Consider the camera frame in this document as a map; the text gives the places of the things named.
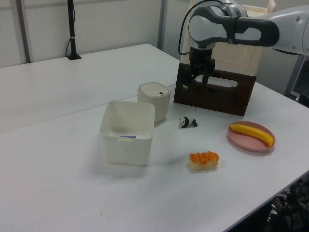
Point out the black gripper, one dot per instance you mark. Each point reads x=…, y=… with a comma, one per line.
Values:
x=201, y=59

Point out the white plastic box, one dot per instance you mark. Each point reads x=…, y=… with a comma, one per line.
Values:
x=125, y=152

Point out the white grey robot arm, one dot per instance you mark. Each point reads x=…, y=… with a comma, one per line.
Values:
x=289, y=21

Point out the dark brown wooden drawer box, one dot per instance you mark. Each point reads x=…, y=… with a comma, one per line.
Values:
x=217, y=101

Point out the cream plastic storage box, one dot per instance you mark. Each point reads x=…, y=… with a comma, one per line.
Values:
x=241, y=58

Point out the panda figurine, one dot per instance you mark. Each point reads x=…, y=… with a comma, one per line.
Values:
x=187, y=121

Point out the beige mini trash can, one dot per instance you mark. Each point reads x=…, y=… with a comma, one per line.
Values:
x=152, y=106

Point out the yellow toy banana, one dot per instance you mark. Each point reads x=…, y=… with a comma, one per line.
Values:
x=253, y=132

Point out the pink plate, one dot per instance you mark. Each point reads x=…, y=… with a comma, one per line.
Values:
x=246, y=142

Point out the toy bread with orange topping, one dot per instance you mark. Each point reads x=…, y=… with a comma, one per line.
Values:
x=202, y=162

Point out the black camera stand pole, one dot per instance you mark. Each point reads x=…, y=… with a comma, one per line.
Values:
x=71, y=24

